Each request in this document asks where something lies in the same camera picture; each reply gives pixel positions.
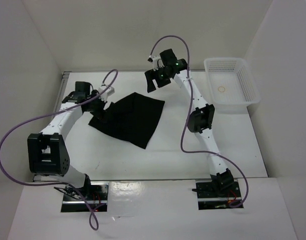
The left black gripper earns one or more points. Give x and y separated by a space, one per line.
106 115

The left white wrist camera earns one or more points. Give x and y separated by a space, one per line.
105 92

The black skirt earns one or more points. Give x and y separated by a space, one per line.
135 119

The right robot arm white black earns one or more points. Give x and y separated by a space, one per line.
199 122

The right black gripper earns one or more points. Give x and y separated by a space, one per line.
151 75

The white plastic perforated basket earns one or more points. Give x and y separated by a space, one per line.
231 84

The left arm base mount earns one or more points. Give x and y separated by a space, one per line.
97 198

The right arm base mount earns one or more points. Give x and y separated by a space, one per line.
208 199

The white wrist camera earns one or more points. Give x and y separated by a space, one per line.
105 92
156 62

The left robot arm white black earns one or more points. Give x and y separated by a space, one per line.
79 180

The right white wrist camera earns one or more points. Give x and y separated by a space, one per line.
156 62

